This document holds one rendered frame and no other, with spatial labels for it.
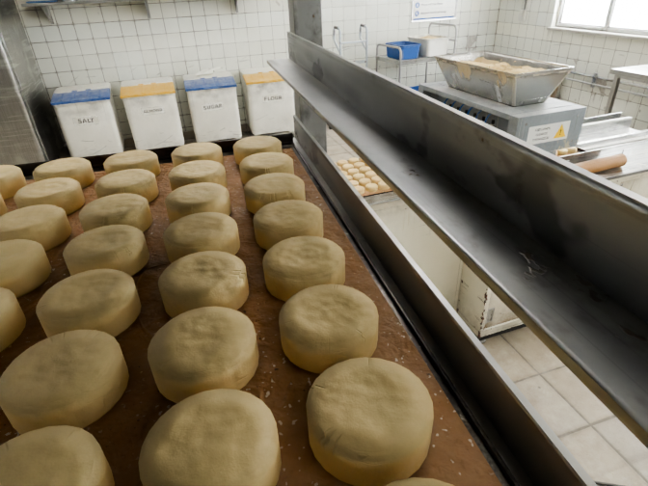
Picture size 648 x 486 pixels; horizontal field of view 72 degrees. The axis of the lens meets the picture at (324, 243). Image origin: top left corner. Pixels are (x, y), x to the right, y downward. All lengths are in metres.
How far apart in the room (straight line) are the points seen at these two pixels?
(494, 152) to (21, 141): 5.07
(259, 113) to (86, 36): 1.96
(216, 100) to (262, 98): 0.51
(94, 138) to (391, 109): 5.12
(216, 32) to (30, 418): 5.62
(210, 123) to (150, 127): 0.62
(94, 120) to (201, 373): 5.09
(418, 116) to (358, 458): 0.15
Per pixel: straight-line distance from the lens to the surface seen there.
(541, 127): 1.96
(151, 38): 5.75
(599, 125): 3.01
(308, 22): 0.51
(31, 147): 5.17
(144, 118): 5.22
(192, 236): 0.31
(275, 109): 5.33
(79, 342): 0.24
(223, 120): 5.26
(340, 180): 0.37
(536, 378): 2.41
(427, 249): 2.13
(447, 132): 0.20
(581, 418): 2.32
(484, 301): 2.26
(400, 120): 0.24
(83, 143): 5.35
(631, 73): 4.73
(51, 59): 5.88
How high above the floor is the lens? 1.65
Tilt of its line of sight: 31 degrees down
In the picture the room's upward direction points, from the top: 3 degrees counter-clockwise
